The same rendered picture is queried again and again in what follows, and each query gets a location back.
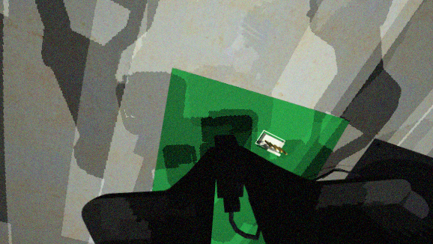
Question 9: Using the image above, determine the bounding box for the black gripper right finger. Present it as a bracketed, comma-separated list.
[240, 146, 411, 244]

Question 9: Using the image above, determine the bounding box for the black square panel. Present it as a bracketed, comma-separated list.
[351, 138, 433, 226]

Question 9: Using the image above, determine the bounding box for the green circuit board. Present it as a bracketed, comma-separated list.
[152, 68, 350, 244]

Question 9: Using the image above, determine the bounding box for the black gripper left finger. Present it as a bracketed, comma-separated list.
[82, 147, 217, 244]

